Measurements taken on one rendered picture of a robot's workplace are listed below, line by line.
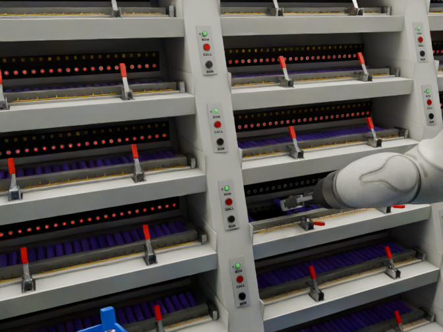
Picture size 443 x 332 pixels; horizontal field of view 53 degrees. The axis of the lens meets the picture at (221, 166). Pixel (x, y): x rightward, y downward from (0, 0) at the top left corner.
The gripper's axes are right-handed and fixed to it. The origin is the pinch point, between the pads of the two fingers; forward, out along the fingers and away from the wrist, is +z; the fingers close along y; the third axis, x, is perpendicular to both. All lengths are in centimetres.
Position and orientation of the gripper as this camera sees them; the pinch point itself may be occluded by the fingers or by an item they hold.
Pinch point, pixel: (291, 203)
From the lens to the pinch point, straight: 121.6
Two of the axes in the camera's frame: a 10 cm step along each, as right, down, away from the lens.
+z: -3.6, 2.1, 9.1
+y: 9.1, -1.4, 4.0
